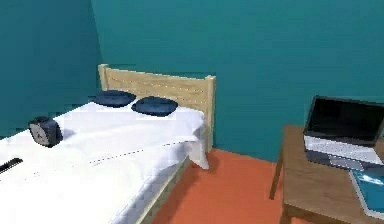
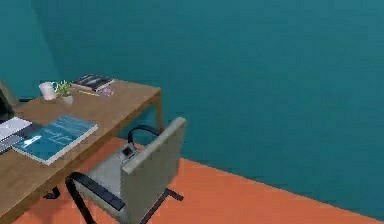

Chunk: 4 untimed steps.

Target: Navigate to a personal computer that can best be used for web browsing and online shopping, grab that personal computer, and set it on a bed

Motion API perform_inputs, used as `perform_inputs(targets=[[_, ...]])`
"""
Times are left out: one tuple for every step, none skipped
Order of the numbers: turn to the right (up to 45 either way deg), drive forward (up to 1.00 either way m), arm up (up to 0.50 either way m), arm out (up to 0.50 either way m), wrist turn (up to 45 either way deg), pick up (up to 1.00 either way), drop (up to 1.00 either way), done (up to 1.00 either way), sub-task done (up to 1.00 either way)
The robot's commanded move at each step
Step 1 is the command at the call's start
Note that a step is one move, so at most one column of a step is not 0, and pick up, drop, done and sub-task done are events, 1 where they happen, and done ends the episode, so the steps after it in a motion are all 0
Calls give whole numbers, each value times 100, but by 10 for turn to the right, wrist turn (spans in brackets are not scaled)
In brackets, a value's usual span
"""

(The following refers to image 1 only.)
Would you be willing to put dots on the wooden bed with white sheet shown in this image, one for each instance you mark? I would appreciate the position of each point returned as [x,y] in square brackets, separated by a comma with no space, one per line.
[126,150]

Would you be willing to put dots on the dark blue pillow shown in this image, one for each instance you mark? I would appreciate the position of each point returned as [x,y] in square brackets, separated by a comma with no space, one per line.
[114,98]
[154,106]

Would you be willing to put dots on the brown wooden table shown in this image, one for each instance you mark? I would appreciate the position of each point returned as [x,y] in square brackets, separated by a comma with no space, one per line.
[313,186]

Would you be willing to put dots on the black alarm clock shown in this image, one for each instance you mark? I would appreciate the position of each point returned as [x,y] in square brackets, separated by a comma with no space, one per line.
[44,131]

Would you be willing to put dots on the grey laptop with black screen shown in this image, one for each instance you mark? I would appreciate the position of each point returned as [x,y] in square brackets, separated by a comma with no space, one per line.
[343,126]

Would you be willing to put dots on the black remote control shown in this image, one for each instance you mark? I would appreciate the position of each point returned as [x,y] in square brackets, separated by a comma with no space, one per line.
[10,165]

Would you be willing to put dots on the blue book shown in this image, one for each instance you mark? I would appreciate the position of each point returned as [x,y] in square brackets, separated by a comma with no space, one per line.
[371,190]

